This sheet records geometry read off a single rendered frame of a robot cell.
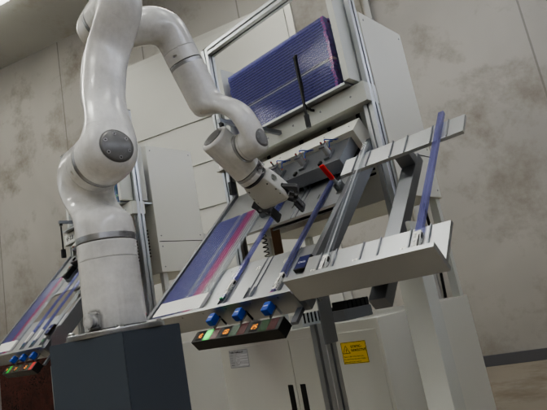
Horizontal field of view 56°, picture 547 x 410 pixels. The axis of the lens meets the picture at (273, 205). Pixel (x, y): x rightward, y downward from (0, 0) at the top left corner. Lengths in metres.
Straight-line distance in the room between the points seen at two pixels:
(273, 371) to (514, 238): 2.90
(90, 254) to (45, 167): 5.56
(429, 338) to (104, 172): 0.77
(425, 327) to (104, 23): 0.97
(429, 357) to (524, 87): 3.57
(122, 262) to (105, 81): 0.40
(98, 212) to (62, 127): 5.49
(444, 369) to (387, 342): 0.38
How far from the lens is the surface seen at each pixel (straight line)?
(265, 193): 1.39
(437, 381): 1.21
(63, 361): 1.08
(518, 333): 4.36
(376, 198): 1.88
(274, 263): 1.48
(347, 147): 1.70
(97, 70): 1.22
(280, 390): 1.80
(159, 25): 1.38
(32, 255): 6.60
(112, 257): 1.06
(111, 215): 1.08
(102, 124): 1.10
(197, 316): 1.56
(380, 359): 1.54
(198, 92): 1.34
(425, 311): 1.18
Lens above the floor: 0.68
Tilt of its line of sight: 12 degrees up
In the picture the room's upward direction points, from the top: 11 degrees counter-clockwise
